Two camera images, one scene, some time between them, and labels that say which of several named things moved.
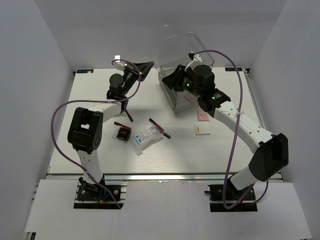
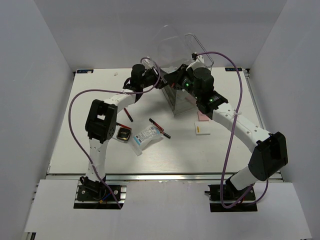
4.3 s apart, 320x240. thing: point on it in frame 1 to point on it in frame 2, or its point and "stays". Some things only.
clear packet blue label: (144, 138) stays
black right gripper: (173, 80) stays
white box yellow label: (202, 128) stays
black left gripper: (144, 68) to (151, 71)
